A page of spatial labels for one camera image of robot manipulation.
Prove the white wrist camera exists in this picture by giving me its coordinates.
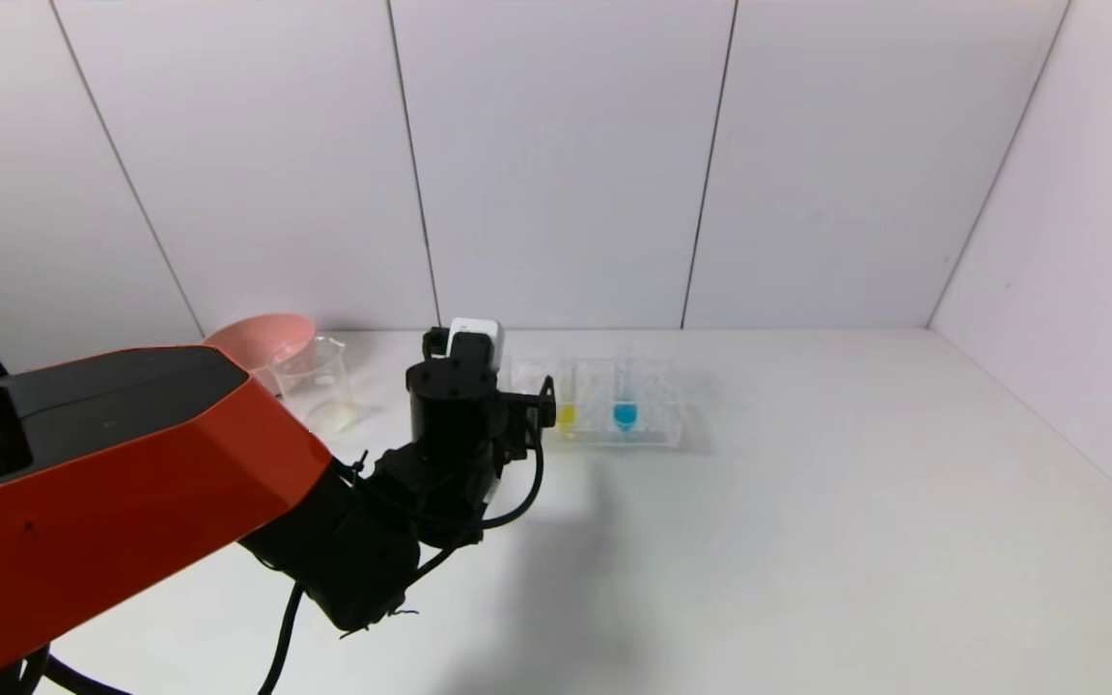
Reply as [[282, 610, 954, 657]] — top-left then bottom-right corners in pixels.
[[447, 318, 505, 371]]

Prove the clear acrylic test tube rack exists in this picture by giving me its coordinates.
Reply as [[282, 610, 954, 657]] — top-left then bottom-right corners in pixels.
[[503, 355, 685, 451]]

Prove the clear glass beaker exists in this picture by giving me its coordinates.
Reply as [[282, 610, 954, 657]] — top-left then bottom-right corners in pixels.
[[271, 336, 361, 435]]

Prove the pink plastic bowl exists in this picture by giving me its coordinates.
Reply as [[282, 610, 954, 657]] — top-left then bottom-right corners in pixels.
[[206, 313, 318, 397]]

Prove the test tube with yellow pigment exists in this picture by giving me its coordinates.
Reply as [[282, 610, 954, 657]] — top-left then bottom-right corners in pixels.
[[556, 355, 579, 431]]

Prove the test tube with blue pigment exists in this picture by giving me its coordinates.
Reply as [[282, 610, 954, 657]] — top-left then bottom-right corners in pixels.
[[612, 347, 641, 431]]

